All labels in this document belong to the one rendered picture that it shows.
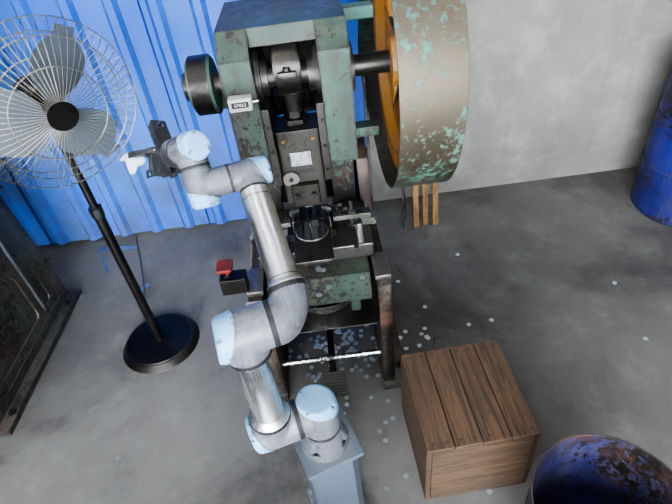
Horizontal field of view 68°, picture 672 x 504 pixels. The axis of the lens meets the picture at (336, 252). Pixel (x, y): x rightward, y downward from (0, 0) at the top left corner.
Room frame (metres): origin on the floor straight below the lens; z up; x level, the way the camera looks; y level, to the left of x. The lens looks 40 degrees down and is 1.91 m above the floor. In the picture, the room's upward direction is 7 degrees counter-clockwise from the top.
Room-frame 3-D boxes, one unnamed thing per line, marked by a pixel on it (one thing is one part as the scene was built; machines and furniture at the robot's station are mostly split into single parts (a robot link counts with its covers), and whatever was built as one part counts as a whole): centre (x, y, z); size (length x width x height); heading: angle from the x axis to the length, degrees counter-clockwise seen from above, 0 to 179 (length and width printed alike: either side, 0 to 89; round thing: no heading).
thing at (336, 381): (1.49, 0.08, 0.14); 0.59 x 0.10 x 0.05; 0
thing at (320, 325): (1.64, 0.08, 0.31); 0.43 x 0.42 x 0.01; 90
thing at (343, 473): (0.84, 0.11, 0.23); 0.19 x 0.19 x 0.45; 19
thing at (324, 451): (0.84, 0.11, 0.50); 0.15 x 0.15 x 0.10
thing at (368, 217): (1.63, -0.09, 0.76); 0.17 x 0.06 x 0.10; 90
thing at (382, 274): (1.77, -0.19, 0.45); 0.92 x 0.12 x 0.90; 0
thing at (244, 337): (0.81, 0.24, 0.82); 0.15 x 0.12 x 0.55; 105
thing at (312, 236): (1.45, 0.08, 0.72); 0.25 x 0.14 x 0.14; 0
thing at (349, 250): (1.63, 0.08, 0.68); 0.45 x 0.30 x 0.06; 90
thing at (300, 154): (1.58, 0.08, 1.04); 0.17 x 0.15 x 0.30; 0
